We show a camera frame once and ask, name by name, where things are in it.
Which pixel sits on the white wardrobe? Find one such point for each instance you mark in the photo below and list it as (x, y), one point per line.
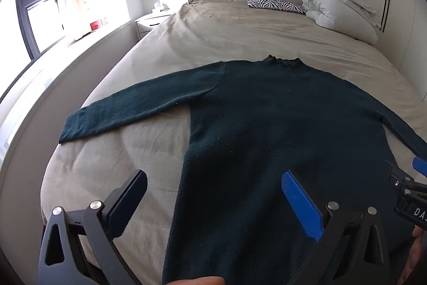
(403, 11)

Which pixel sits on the bed with beige sheet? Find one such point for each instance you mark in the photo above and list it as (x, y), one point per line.
(227, 34)

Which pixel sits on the white nightstand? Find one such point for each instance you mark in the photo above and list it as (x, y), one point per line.
(151, 23)

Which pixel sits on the red box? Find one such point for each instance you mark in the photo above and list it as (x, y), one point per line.
(95, 25)

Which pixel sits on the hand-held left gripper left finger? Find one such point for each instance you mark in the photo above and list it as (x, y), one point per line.
(128, 201)

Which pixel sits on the dark green sweater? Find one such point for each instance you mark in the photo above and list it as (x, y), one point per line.
(267, 124)

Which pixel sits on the white crumpled duvet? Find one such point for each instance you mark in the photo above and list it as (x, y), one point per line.
(340, 11)

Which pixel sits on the person's left hand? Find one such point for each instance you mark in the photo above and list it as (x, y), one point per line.
(200, 281)

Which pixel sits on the white window ledge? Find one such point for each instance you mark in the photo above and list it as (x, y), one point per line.
(66, 71)

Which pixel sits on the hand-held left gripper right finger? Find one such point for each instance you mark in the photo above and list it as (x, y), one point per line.
(300, 201)

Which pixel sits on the white tissue box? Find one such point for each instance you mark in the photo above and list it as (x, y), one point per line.
(160, 8)

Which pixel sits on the zebra print pillow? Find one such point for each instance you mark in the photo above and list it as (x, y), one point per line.
(277, 4)

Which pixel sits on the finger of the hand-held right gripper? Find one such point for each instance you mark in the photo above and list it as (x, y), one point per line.
(421, 166)
(402, 180)

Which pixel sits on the black framed window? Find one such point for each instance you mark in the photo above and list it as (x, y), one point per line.
(23, 14)

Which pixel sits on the person's right hand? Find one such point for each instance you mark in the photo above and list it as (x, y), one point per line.
(417, 258)

